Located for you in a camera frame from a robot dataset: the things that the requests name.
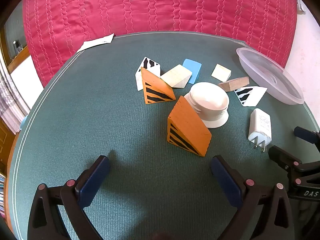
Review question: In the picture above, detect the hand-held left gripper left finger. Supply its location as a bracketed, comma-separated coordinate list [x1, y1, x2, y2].
[28, 155, 111, 240]

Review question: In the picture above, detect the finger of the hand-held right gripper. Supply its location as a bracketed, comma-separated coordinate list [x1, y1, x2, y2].
[294, 126, 320, 144]
[268, 145, 320, 184]

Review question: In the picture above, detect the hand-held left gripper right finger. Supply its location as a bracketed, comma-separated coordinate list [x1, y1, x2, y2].
[210, 155, 297, 240]

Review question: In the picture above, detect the white charger plug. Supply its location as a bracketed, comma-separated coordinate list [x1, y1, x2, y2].
[247, 108, 273, 153]

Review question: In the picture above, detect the white zebra-striped wedge block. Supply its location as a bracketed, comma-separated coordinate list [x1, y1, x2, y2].
[234, 86, 268, 107]
[135, 57, 161, 91]

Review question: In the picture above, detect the orange tiger-striped wedge block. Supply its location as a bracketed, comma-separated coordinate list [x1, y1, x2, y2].
[167, 95, 212, 157]
[141, 67, 176, 105]

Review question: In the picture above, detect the translucent plastic bowl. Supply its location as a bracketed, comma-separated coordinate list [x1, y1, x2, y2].
[236, 47, 305, 105]

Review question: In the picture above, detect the brown wooden block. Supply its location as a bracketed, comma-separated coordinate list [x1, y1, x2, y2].
[218, 76, 250, 92]

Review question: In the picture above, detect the cream square wooden block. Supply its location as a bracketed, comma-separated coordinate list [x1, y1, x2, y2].
[211, 64, 232, 83]

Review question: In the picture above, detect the plain wooden wedge block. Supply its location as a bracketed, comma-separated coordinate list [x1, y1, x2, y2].
[160, 64, 193, 88]

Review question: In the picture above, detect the blue block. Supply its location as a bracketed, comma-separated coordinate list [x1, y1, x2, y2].
[182, 58, 202, 84]

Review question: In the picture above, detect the row of books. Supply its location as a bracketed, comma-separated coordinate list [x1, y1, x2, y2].
[0, 174, 7, 218]

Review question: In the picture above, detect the wooden door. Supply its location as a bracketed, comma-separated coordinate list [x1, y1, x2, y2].
[0, 119, 14, 170]

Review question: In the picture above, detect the white lace curtain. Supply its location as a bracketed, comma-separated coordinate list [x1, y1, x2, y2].
[0, 57, 30, 133]

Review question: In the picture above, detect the white paper sheet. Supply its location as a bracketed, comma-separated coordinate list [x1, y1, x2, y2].
[76, 33, 115, 53]

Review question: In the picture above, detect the wooden shelf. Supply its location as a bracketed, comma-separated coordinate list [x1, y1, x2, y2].
[6, 44, 28, 68]

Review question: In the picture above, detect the red quilted blanket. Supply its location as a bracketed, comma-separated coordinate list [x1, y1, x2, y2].
[22, 0, 298, 88]

